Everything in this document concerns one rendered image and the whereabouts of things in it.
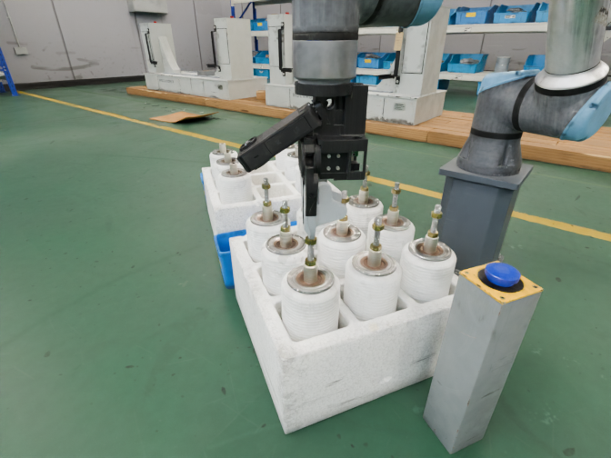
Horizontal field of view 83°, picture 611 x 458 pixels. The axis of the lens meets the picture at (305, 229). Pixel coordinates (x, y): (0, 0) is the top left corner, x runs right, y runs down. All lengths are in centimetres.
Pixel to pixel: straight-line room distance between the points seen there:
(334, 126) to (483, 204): 60
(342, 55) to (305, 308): 34
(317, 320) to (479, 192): 58
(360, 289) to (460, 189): 49
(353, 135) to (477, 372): 36
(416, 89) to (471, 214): 176
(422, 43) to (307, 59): 224
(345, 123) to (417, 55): 222
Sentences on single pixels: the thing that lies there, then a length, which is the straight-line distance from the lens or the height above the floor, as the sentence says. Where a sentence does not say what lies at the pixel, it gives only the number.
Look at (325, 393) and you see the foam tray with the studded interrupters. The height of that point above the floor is 7.
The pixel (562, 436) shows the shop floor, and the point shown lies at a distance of 81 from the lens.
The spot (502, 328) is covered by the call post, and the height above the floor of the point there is 27.
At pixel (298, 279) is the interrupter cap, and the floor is 25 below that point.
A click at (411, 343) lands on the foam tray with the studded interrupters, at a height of 12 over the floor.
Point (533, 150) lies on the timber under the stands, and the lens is 237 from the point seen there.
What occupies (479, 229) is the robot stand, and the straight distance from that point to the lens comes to 100.
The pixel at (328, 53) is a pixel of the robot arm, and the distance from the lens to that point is 41.
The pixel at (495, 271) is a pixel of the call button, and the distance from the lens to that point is 50.
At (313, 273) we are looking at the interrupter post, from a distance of 54.
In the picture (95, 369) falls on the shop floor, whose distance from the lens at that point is 87.
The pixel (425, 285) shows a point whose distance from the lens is 66.
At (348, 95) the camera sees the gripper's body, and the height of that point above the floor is 53.
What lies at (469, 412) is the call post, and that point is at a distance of 62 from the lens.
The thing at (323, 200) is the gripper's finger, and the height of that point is 40.
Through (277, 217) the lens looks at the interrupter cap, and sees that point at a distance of 75.
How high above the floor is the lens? 58
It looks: 28 degrees down
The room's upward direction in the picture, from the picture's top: straight up
